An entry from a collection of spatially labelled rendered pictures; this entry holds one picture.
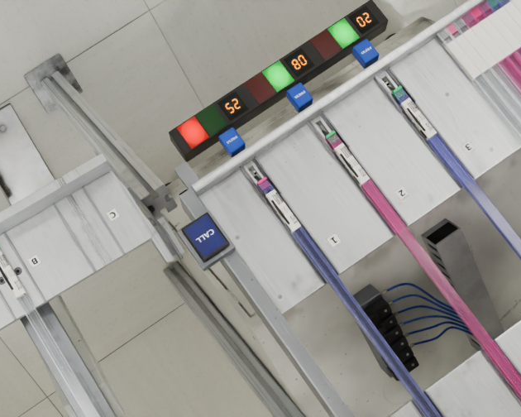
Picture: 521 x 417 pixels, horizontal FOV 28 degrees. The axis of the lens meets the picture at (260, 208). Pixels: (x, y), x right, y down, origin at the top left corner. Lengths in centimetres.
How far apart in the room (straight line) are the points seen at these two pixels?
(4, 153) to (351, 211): 87
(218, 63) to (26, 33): 39
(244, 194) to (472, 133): 31
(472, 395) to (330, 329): 40
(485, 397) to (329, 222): 29
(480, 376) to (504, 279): 50
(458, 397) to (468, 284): 41
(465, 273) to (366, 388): 26
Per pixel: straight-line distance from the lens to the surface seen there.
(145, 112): 209
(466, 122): 141
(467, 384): 134
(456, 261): 168
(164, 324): 229
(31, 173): 205
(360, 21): 146
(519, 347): 136
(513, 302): 185
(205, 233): 130
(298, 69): 143
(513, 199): 176
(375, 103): 140
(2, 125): 201
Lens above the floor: 190
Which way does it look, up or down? 58 degrees down
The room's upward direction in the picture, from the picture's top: 132 degrees clockwise
